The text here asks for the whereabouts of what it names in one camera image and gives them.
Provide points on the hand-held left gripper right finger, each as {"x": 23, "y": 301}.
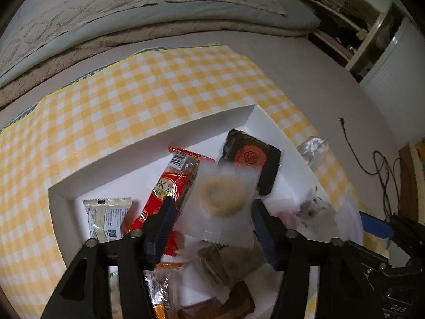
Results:
{"x": 265, "y": 232}

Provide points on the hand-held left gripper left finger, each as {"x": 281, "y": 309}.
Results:
{"x": 164, "y": 226}

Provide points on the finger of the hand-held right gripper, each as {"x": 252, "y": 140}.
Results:
{"x": 368, "y": 256}
{"x": 375, "y": 224}

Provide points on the red snack packet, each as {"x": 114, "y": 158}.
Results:
{"x": 166, "y": 186}

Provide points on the clear green cake packet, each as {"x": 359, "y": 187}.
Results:
{"x": 232, "y": 259}

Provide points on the small dark snack packet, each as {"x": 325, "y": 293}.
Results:
{"x": 317, "y": 206}

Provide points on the grey white snack packet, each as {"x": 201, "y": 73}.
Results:
{"x": 106, "y": 216}

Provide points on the clear round pastry packet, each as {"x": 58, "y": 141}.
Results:
{"x": 220, "y": 192}

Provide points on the orange snack packet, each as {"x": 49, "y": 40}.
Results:
{"x": 162, "y": 289}

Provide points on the dark mooncake packet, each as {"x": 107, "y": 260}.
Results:
{"x": 252, "y": 156}

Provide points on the white cardboard box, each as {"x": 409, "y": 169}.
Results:
{"x": 99, "y": 172}

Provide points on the wooden furniture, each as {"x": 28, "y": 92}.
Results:
{"x": 410, "y": 179}

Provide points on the crumpled clear plastic packet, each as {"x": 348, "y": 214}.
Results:
{"x": 312, "y": 151}

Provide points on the yellow checkered mat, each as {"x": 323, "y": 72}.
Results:
{"x": 116, "y": 99}

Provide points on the white slatted door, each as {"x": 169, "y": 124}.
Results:
{"x": 395, "y": 79}

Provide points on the grey duvet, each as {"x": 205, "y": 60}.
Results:
{"x": 232, "y": 10}

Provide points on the white wall shelf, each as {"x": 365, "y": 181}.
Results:
{"x": 338, "y": 6}

